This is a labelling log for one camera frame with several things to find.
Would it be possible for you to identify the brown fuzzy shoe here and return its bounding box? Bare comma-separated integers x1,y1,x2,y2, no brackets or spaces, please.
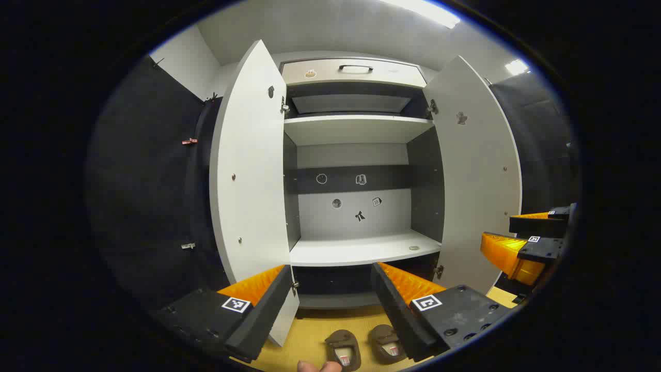
324,329,362,372
368,324,408,365

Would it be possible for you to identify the white shoe cabinet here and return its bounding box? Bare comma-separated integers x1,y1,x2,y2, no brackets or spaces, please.
279,56,446,311

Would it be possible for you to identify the ceiling light strip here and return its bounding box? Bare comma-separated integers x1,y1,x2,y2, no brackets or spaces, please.
380,0,461,29

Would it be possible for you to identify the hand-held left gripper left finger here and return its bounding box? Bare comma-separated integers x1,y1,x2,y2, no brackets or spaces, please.
152,265,295,363

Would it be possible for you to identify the black backdrop cloth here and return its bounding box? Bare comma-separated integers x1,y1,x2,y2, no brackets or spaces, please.
85,54,581,311

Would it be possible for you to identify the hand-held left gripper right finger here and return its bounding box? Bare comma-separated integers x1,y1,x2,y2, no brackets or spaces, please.
370,261,513,363

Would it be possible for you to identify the white cabinet drawer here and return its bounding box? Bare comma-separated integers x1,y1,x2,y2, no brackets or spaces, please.
280,58,427,87

